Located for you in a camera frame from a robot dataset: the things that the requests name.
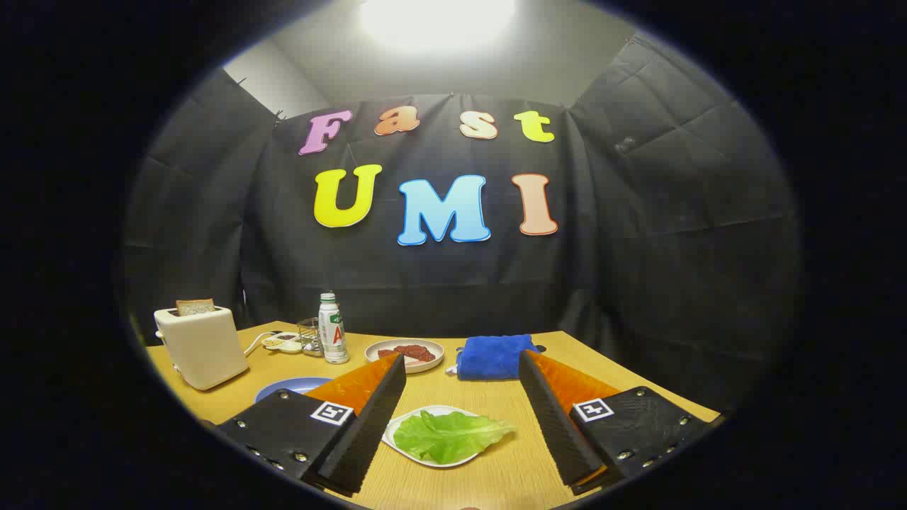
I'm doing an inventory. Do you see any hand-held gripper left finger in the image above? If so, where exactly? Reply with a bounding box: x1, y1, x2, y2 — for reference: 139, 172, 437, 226
216, 353, 408, 498

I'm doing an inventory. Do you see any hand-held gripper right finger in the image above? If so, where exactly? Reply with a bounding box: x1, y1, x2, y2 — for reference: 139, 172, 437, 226
517, 348, 713, 497

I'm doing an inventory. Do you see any green lettuce leaf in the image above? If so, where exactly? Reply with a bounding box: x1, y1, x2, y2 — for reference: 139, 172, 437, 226
393, 409, 517, 466

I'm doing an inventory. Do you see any white plate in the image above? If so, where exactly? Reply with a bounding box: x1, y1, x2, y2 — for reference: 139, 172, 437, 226
381, 405, 497, 468

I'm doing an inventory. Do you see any beige round plate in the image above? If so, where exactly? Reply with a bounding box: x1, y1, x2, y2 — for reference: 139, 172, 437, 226
364, 338, 445, 374

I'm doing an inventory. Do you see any white bottle with green cap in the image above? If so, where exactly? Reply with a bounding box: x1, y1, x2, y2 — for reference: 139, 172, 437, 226
317, 293, 349, 365

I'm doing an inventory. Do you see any blue round plate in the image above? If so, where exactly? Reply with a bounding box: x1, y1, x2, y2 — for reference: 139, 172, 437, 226
254, 376, 334, 404

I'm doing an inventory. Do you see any blue towel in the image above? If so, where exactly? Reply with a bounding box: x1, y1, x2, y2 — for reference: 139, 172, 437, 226
456, 334, 541, 382

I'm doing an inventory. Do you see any white divided seasoning dish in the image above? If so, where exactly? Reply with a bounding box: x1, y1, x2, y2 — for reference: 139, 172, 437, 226
261, 331, 303, 354

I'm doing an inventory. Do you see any black backdrop cloth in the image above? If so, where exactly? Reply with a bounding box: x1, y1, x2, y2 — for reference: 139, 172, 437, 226
124, 35, 805, 412

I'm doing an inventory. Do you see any cream toaster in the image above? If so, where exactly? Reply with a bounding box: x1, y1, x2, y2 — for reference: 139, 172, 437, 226
154, 305, 250, 392

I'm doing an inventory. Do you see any metal wire rack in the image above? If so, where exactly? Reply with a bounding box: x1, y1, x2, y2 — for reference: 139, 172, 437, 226
297, 318, 325, 357

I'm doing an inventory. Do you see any white toaster cable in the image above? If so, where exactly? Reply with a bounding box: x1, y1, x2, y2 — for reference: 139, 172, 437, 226
243, 331, 284, 356

